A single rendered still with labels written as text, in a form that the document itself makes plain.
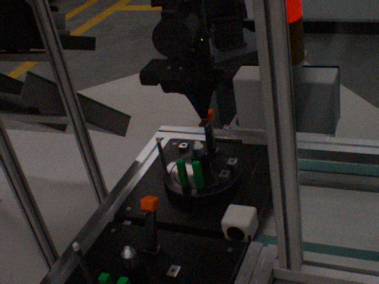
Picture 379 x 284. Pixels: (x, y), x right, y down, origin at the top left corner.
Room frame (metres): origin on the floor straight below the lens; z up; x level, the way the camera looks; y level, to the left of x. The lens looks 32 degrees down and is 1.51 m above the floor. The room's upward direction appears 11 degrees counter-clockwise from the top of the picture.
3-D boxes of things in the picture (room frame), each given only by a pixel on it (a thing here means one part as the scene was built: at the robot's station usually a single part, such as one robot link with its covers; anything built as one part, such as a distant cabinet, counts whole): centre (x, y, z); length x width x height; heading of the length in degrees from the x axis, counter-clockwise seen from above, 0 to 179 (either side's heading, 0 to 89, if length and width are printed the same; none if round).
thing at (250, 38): (1.10, -0.14, 0.96); 0.15 x 0.15 x 0.20; 13
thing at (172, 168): (0.73, -0.01, 0.98); 0.14 x 0.14 x 0.02
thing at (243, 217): (0.60, -0.05, 0.97); 0.05 x 0.05 x 0.04; 62
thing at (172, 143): (0.73, -0.01, 0.96); 0.24 x 0.24 x 0.02; 62
